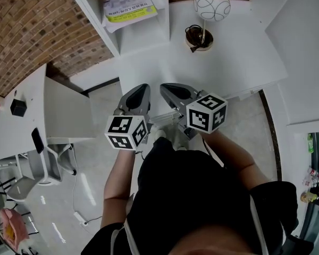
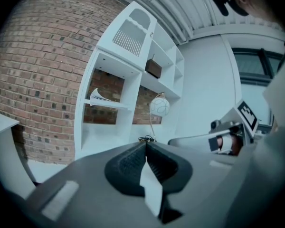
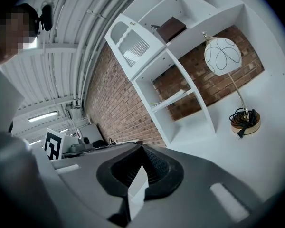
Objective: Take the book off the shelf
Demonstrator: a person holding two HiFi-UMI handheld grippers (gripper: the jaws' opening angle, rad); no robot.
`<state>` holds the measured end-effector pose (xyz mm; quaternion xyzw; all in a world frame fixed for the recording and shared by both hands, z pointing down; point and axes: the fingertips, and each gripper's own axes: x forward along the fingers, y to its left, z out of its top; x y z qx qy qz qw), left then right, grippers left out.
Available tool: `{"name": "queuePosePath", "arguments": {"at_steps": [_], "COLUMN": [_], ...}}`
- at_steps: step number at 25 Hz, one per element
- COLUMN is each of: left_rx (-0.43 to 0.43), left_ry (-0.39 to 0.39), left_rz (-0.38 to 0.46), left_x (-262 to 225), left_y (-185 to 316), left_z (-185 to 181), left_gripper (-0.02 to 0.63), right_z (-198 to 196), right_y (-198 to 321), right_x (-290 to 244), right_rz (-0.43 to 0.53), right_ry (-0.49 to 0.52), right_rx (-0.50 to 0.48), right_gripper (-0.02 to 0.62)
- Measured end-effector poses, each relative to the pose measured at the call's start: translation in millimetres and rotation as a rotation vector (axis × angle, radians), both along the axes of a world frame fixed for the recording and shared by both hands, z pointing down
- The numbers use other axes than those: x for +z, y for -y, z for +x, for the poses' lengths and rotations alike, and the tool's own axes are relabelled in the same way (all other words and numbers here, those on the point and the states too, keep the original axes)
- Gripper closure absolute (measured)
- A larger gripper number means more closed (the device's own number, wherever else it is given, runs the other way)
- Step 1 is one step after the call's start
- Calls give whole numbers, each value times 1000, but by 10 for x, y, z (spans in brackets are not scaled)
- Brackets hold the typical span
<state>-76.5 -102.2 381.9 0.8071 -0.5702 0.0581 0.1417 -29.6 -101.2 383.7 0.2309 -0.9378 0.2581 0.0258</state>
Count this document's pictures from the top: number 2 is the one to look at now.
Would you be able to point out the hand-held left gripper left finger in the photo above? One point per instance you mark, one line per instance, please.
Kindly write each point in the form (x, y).
(85, 186)

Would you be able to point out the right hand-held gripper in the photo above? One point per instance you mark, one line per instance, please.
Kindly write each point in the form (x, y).
(228, 125)

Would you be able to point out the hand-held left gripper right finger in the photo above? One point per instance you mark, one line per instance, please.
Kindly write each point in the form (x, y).
(199, 174)

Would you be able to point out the robot poster booklet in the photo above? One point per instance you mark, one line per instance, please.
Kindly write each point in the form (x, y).
(97, 97)

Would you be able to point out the white round lamp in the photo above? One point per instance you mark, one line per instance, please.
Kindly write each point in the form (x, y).
(159, 103)

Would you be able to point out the white shelving unit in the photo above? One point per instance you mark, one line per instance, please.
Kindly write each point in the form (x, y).
(167, 53)

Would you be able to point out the person's right hand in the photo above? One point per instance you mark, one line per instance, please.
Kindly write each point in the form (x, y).
(236, 145)

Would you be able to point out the brown wooden box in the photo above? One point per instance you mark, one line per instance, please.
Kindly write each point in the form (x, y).
(154, 68)

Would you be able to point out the plain white table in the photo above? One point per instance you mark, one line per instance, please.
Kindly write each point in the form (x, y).
(4, 151)

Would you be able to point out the dark framed window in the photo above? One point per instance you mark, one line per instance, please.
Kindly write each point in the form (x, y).
(247, 65)

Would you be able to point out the person's head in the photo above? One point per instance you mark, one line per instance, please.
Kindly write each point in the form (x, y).
(251, 1)

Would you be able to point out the black head-mounted camera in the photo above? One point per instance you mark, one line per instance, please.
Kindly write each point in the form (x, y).
(219, 1)

